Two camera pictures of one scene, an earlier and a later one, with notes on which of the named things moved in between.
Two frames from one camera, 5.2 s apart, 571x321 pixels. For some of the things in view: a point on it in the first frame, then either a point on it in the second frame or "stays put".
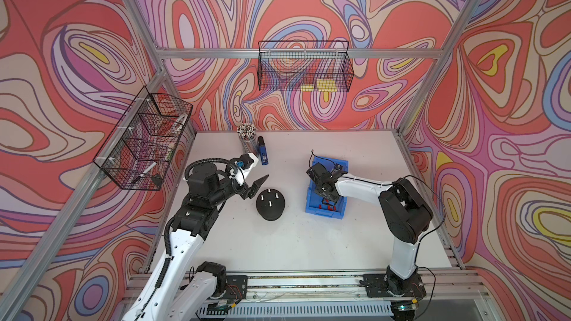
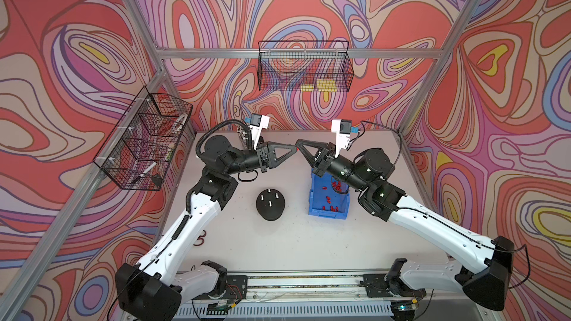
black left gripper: (250, 192) to (265, 157)
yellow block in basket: (326, 85) stays put
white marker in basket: (144, 172) stays put
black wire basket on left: (137, 153) stays put
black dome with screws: (270, 203) stays put
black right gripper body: (318, 190) to (321, 167)
